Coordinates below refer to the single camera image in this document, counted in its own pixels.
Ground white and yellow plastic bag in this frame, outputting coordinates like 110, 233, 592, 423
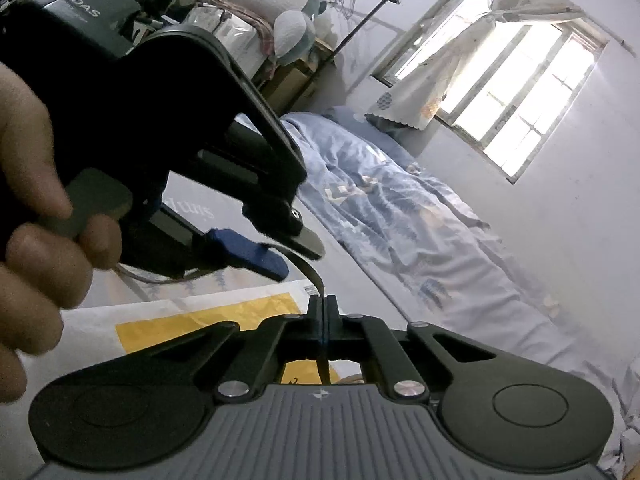
59, 279, 392, 387

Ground white pineapple-print curtain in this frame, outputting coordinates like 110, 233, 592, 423
364, 0, 586, 134

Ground plain blue pillow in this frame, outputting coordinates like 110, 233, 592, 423
319, 104, 417, 162

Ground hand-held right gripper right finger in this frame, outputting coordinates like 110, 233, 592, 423
325, 297, 499, 404

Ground grey printed bed sheet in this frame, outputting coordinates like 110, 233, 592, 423
85, 110, 640, 480

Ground barred window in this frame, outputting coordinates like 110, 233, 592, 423
372, 0, 609, 184

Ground cardboard box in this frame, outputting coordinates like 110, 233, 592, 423
264, 41, 337, 114

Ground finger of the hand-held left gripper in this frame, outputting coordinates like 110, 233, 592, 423
244, 199, 326, 260
124, 209, 290, 281

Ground black clothes rack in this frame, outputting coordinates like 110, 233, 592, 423
279, 0, 402, 117

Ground pink striped cloth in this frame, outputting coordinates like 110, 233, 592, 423
199, 0, 279, 57

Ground blue leaf-print duvet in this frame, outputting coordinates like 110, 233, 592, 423
279, 109, 640, 462

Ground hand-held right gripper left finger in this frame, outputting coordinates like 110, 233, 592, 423
144, 297, 326, 404

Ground wire clothes hangers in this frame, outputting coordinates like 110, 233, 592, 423
327, 0, 367, 17

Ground grey cable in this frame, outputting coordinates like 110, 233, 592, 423
112, 259, 212, 287

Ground person's left hand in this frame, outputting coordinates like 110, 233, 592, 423
0, 62, 124, 404

